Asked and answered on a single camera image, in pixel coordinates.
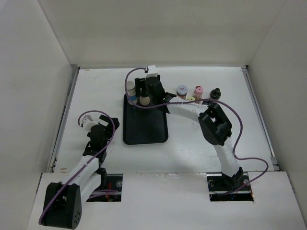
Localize clear dome cap spice bottle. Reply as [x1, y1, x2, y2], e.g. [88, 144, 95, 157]
[139, 96, 151, 106]

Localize blue label silver cap bottle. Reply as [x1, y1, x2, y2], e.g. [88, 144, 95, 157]
[126, 81, 138, 105]

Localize yellow cap sauce bottle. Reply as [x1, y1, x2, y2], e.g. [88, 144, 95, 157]
[186, 96, 196, 102]

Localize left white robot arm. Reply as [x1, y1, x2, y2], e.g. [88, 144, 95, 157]
[38, 112, 119, 230]

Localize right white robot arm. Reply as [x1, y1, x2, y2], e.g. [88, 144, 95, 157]
[135, 75, 243, 190]

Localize black rectangular plastic tray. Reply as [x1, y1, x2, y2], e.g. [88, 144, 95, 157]
[123, 96, 168, 145]

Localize pink cap spice bottle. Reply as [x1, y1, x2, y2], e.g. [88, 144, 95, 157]
[192, 85, 203, 104]

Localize black knob cap bottle rear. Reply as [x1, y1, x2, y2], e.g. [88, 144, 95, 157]
[210, 88, 221, 100]

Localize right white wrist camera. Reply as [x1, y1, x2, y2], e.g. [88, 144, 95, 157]
[145, 65, 158, 78]

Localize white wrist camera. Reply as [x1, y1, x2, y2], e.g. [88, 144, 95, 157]
[145, 65, 158, 78]
[81, 115, 96, 132]

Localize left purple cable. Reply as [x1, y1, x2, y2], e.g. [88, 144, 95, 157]
[38, 110, 118, 225]

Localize purple cable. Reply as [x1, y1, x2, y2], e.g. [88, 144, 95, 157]
[124, 67, 269, 194]
[38, 110, 118, 225]

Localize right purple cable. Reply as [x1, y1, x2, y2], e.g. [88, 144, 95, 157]
[124, 67, 269, 194]

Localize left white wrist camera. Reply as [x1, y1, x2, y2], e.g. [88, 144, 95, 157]
[81, 115, 96, 132]

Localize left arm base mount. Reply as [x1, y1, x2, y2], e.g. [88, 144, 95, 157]
[87, 174, 123, 202]

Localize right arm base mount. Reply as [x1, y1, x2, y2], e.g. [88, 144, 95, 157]
[207, 173, 254, 202]

